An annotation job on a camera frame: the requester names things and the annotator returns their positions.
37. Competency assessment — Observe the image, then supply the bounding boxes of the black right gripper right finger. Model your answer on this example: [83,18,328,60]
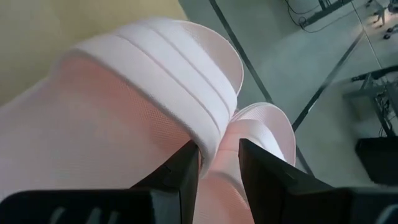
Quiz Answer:
[238,139,334,224]

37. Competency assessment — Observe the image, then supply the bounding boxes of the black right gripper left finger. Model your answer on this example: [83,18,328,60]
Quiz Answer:
[130,140,200,224]

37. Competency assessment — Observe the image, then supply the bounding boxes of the pink rubber slide sandal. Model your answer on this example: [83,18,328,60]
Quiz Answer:
[0,17,249,224]
[231,101,297,167]

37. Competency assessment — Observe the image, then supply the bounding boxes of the black stand base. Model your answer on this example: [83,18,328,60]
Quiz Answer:
[300,0,354,29]

